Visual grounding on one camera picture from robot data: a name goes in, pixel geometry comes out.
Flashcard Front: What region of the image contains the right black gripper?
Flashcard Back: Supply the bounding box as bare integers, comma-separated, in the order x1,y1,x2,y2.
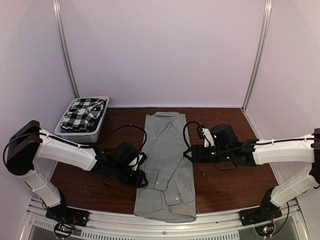
183,144,232,164

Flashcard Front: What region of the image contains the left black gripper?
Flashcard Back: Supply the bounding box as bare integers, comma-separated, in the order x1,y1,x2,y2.
111,162,149,188

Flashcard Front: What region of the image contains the grey long sleeve shirt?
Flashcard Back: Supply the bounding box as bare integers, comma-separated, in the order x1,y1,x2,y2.
133,112,197,224

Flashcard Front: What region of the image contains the white plastic basket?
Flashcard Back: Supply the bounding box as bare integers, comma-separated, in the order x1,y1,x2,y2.
54,96,110,143

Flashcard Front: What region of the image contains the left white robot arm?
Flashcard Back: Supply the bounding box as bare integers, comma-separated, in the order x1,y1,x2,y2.
2,120,149,222

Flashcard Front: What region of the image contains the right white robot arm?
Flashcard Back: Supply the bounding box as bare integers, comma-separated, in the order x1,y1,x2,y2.
183,124,320,221

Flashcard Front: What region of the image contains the black white checkered shirt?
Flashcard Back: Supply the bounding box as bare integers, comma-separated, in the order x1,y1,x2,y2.
60,98,106,133

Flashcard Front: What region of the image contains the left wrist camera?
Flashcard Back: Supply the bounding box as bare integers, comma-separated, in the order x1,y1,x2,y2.
129,152,147,171

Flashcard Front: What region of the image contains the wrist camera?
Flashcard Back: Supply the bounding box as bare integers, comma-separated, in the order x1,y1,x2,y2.
129,152,147,171
197,125,215,148

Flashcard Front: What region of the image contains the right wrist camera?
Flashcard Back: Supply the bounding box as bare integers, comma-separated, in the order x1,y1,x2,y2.
197,125,215,148

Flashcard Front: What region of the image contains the left black cable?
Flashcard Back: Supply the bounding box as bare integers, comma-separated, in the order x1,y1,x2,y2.
94,124,148,156

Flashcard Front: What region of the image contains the black cable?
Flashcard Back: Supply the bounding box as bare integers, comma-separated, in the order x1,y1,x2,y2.
182,120,205,151
94,124,148,156

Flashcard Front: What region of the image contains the right black cable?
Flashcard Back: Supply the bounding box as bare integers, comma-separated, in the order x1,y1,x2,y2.
182,120,205,151

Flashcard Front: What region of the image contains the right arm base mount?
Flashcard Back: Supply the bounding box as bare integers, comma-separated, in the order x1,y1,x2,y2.
239,207,282,238

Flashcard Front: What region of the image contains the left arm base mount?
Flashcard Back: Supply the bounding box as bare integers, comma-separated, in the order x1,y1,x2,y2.
45,207,90,239

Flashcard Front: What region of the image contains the aluminium front rail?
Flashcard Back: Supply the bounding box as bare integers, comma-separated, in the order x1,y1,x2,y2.
18,198,311,240

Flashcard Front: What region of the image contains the right aluminium corner post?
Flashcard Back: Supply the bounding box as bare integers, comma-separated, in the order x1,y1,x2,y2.
241,0,273,112

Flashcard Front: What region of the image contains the aluminium corner post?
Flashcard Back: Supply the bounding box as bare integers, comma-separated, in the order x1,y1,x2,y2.
52,0,80,98
241,0,273,112

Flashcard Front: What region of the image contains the left aluminium corner post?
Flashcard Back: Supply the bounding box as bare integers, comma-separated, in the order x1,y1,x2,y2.
52,0,80,98

